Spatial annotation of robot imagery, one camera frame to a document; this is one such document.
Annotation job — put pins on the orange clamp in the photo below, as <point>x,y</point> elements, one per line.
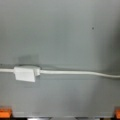
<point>5,112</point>

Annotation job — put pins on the white cable adapter box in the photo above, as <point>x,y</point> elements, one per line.
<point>26,73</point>

